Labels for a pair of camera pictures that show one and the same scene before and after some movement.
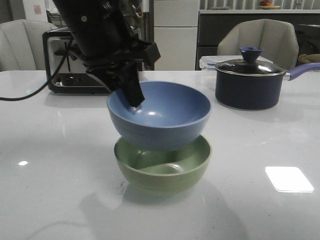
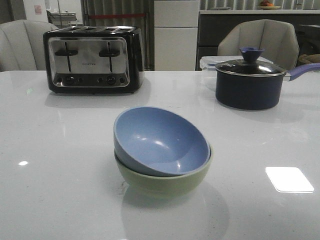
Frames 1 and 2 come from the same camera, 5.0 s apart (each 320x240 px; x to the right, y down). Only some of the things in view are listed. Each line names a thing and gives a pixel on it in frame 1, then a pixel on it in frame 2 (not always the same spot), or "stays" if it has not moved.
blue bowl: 171,115 to 158,142
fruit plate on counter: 265,4 stays
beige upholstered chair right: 278,39 stays
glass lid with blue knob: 249,65 stays
